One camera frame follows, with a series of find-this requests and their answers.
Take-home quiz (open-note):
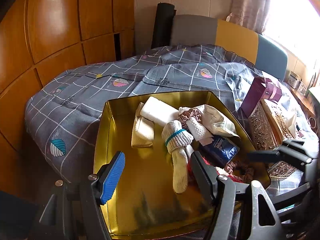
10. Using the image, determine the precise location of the purple box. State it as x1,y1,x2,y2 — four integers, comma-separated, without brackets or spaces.
240,77,283,118

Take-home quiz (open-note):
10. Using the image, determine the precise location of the red fuzzy cloth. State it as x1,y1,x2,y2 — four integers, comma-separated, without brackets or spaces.
187,156,240,182

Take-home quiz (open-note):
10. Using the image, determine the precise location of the beige curtain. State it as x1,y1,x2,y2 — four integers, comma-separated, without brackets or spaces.
226,0,275,34

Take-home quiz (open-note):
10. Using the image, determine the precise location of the grey checked leaf-print blanket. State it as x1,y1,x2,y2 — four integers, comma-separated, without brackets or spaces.
24,44,313,183

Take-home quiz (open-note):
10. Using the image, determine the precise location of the white wipes packet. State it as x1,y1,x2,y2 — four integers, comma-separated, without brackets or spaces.
199,104,241,138

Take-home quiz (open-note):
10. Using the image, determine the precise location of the grey yellow blue headboard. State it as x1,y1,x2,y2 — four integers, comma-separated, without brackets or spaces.
170,14,288,80

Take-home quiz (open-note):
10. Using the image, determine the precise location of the white knitted sock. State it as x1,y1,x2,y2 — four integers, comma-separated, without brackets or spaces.
187,119,214,142

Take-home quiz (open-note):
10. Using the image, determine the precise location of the cream folded towel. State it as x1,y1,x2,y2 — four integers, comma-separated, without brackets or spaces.
131,102,155,148

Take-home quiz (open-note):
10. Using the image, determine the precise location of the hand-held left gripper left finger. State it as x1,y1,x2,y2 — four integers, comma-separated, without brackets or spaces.
34,151,125,240

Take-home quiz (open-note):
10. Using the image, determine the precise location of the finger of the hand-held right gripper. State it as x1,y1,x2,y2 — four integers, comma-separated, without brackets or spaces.
271,182,313,205
247,139,320,165

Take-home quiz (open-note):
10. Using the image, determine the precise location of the black rolled mat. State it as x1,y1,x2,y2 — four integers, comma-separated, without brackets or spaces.
151,2,177,49

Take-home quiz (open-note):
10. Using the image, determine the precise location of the gold tin box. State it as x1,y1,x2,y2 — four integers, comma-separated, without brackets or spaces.
94,91,272,240

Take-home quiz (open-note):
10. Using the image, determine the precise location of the wooden desk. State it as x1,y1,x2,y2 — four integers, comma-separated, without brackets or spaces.
285,82,320,120

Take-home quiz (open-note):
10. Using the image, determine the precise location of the blue tissue pack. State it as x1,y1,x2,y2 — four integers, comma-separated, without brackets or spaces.
201,135,240,167

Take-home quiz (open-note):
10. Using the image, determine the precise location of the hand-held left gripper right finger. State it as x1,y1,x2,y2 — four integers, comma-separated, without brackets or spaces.
190,151,292,240

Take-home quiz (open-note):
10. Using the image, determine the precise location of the white folded cloth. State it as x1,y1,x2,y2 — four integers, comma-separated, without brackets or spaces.
139,96,179,125

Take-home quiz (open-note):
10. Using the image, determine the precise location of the grey sock pair blue band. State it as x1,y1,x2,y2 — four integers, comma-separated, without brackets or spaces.
161,120,194,194

